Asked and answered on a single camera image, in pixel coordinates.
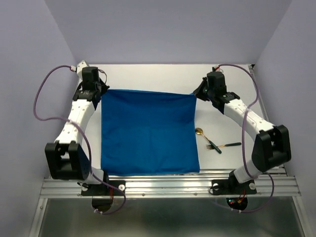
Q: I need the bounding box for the gold spoon green handle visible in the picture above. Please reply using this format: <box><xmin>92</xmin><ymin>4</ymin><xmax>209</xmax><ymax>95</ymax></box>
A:
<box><xmin>195</xmin><ymin>127</ymin><xmax>222</xmax><ymax>154</ymax></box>

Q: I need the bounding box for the blue cloth napkin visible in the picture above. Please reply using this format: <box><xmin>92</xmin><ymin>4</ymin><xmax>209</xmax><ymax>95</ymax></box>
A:
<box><xmin>101</xmin><ymin>89</ymin><xmax>200</xmax><ymax>176</ymax></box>

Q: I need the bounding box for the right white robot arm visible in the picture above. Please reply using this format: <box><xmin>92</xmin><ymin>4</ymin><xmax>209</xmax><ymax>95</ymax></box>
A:
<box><xmin>194</xmin><ymin>72</ymin><xmax>291</xmax><ymax>193</ymax></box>

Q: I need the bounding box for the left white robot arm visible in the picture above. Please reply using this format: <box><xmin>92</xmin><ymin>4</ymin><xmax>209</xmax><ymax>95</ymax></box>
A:
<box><xmin>44</xmin><ymin>61</ymin><xmax>110</xmax><ymax>195</ymax></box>

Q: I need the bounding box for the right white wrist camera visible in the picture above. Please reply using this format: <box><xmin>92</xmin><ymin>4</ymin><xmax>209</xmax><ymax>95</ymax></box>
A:
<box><xmin>212</xmin><ymin>65</ymin><xmax>223</xmax><ymax>72</ymax></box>

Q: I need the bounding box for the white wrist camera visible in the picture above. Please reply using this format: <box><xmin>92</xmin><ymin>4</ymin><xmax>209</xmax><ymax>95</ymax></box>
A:
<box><xmin>76</xmin><ymin>60</ymin><xmax>89</xmax><ymax>79</ymax></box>
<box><xmin>212</xmin><ymin>65</ymin><xmax>223</xmax><ymax>72</ymax></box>

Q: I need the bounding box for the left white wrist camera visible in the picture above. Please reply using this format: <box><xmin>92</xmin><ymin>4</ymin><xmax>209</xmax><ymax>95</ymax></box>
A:
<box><xmin>76</xmin><ymin>60</ymin><xmax>89</xmax><ymax>79</ymax></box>

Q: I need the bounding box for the gold fork green handle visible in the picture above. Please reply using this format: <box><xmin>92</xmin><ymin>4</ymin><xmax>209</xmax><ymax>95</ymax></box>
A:
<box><xmin>206</xmin><ymin>142</ymin><xmax>241</xmax><ymax>150</ymax></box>

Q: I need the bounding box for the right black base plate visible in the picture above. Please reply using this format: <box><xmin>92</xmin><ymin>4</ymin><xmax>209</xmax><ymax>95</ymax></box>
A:
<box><xmin>208</xmin><ymin>179</ymin><xmax>257</xmax><ymax>197</ymax></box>

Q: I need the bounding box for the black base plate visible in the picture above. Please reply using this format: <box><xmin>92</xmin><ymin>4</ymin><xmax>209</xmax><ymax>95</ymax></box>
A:
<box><xmin>81</xmin><ymin>180</ymin><xmax>126</xmax><ymax>197</ymax></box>
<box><xmin>208</xmin><ymin>179</ymin><xmax>257</xmax><ymax>197</ymax></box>

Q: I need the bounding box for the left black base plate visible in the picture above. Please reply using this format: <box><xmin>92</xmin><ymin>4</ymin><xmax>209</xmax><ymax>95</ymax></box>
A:
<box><xmin>81</xmin><ymin>180</ymin><xmax>126</xmax><ymax>197</ymax></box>

